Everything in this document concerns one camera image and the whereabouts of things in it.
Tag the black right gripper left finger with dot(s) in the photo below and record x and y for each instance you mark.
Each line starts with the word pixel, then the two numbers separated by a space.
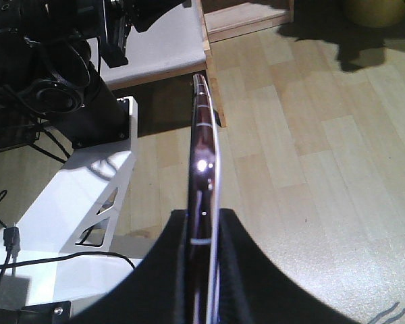
pixel 154 291

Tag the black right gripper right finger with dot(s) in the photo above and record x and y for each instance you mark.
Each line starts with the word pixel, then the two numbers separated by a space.
pixel 254 290

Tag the black foldable phone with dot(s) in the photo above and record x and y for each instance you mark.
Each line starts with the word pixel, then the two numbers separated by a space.
pixel 202 266

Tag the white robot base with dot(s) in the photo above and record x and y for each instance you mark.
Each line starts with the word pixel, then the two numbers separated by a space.
pixel 66 233

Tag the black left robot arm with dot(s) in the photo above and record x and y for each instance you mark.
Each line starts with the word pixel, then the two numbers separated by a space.
pixel 47 77

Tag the wooden bed frame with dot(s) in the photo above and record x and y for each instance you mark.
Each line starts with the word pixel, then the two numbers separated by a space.
pixel 179 42

